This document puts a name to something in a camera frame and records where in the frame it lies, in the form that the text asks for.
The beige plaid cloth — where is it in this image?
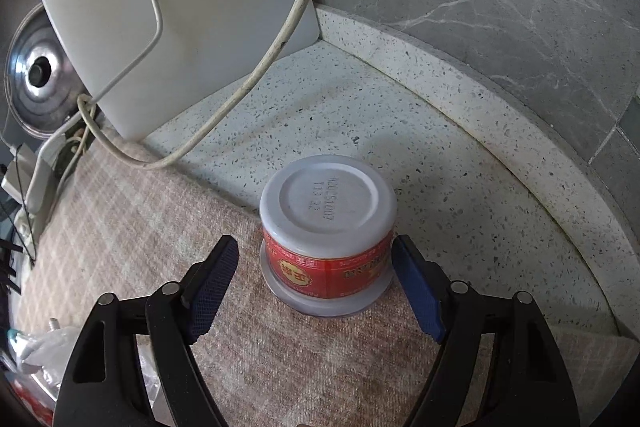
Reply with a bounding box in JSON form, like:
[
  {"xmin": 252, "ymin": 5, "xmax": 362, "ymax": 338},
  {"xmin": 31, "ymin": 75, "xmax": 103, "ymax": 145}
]
[{"xmin": 10, "ymin": 127, "xmax": 640, "ymax": 427}]

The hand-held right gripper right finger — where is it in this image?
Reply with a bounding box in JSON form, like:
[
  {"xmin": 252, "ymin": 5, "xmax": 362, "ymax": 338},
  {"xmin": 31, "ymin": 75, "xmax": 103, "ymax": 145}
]
[{"xmin": 391, "ymin": 234, "xmax": 581, "ymax": 427}]

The red labelled tin can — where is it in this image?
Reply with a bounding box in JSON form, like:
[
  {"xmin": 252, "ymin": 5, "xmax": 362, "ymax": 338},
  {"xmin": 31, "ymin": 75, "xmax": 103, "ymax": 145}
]
[{"xmin": 259, "ymin": 155, "xmax": 399, "ymax": 318}]

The steel pot lid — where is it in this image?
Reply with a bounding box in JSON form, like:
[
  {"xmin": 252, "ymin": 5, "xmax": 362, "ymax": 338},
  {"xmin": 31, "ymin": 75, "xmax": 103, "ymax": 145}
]
[{"xmin": 2, "ymin": 3, "xmax": 83, "ymax": 138}]

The thin white cable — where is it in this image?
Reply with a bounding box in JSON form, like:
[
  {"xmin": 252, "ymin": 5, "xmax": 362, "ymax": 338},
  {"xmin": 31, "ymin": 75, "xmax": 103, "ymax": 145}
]
[{"xmin": 82, "ymin": 0, "xmax": 164, "ymax": 102}]

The white power strip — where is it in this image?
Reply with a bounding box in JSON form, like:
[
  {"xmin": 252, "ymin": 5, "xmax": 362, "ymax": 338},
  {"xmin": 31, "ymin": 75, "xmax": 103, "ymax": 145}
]
[{"xmin": 25, "ymin": 134, "xmax": 67, "ymax": 214}]

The black tripod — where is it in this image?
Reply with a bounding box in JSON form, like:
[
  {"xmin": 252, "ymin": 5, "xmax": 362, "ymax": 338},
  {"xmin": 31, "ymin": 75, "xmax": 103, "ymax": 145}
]
[{"xmin": 0, "ymin": 234, "xmax": 23, "ymax": 295}]

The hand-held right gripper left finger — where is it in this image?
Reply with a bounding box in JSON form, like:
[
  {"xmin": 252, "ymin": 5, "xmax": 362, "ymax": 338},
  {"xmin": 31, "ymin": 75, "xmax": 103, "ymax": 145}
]
[{"xmin": 52, "ymin": 234, "xmax": 240, "ymax": 427}]

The white cutting board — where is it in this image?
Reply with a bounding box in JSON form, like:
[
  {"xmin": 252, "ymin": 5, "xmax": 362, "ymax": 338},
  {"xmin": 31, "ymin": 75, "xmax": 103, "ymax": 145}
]
[{"xmin": 28, "ymin": 0, "xmax": 321, "ymax": 142}]

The thick white cable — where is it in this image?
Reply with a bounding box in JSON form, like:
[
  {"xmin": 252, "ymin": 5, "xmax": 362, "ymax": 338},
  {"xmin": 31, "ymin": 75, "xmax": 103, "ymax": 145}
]
[{"xmin": 77, "ymin": 0, "xmax": 335, "ymax": 171}]

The crumpled clear plastic bag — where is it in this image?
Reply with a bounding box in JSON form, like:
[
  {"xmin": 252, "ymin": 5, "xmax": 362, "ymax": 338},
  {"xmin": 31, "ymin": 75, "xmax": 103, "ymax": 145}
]
[{"xmin": 17, "ymin": 324, "xmax": 82, "ymax": 389}]

